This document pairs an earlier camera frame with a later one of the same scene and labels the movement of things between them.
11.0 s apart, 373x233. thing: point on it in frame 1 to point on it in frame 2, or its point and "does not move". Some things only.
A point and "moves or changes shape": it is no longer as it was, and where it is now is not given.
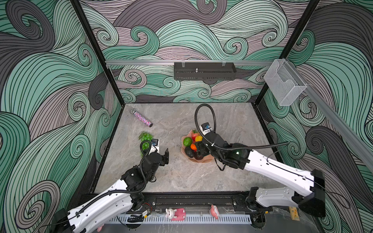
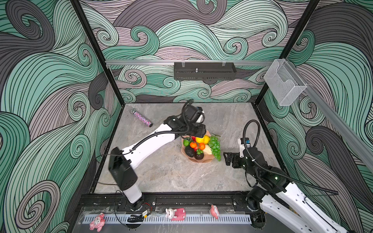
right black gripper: [204, 141] to [236, 159]
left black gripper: [164, 158] to [201, 127]
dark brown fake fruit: [198, 156] does not move
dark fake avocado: [189, 152] does not move
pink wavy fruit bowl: [207, 158] does not move
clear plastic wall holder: [285, 83] does not move
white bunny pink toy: [178, 214] does not move
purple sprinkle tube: [133, 111] does not move
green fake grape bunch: [145, 145] moves or changes shape
